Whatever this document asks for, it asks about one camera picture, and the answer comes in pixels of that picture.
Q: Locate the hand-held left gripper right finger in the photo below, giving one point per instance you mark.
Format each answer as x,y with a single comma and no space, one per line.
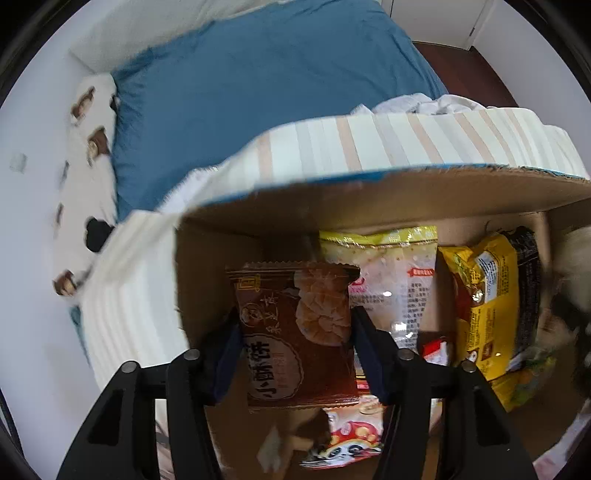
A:
369,364

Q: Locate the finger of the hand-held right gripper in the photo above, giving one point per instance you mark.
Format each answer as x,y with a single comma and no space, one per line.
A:
570,314

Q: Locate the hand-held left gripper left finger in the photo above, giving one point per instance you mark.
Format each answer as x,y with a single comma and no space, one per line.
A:
228,364

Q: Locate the red and white snack packet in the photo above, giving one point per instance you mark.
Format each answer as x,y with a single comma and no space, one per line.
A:
436,353

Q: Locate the colourful candy ball bag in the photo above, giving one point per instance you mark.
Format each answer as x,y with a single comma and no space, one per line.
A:
533,374

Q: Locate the brown pastry snack packet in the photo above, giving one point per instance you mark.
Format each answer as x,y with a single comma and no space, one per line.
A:
295,341

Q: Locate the panda print snack packet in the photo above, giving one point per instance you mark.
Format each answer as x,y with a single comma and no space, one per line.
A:
351,438

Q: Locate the yellow and black snack packet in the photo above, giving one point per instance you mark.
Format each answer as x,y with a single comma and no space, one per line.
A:
489,300

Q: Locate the clear yellow-edged snack packet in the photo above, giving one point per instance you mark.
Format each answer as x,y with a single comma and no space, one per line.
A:
397,277

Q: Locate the printed cardboard box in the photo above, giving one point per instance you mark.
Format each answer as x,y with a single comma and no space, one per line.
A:
286,217

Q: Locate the white bear print pillow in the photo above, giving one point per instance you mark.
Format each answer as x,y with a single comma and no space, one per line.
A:
87,194

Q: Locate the striped pink cat blanket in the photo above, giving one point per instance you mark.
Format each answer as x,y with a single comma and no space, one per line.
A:
369,138

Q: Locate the blue bed sheet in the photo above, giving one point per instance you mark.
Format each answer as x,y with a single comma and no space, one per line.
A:
254,92

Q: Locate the white door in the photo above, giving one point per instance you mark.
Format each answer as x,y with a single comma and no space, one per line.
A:
438,18

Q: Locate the grey headboard cushion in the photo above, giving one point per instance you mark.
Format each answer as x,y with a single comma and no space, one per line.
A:
221,7

